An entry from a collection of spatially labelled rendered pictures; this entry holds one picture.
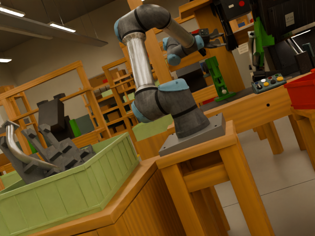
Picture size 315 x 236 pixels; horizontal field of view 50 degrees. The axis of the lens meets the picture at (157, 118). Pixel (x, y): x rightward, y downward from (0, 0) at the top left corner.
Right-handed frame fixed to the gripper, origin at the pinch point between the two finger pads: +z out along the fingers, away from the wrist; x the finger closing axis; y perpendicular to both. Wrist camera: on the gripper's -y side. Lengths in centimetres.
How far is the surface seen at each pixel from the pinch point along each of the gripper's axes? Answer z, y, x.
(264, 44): 20.9, 2.5, -10.8
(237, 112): 0, -4, -52
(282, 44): 34.9, -8.7, -0.1
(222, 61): 1.4, -26.8, 11.1
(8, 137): -92, 35, -84
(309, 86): 24, 27, -66
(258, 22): 18.4, 11.7, -3.3
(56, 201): -72, 27, -107
